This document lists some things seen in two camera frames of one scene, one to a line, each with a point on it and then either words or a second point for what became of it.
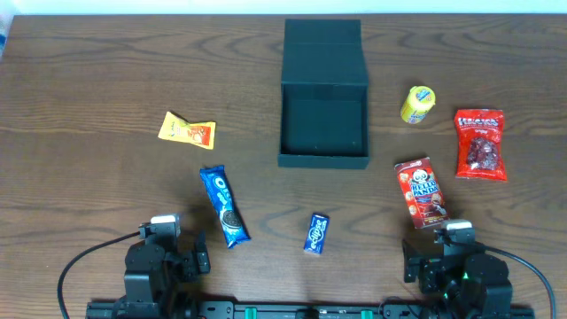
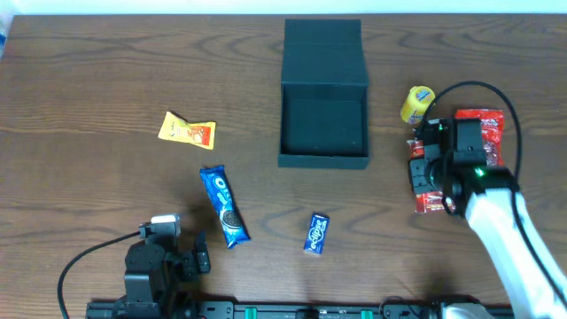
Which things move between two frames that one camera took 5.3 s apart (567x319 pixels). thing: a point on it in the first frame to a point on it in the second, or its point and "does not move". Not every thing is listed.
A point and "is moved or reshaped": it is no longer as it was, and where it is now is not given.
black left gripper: [195, 260] does not move
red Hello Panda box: [422, 192] is moved or reshaped
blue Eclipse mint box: [316, 233] does not move
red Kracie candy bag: [480, 143] does not move
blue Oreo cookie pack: [218, 185] does not move
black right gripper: [419, 267] to [416, 170]
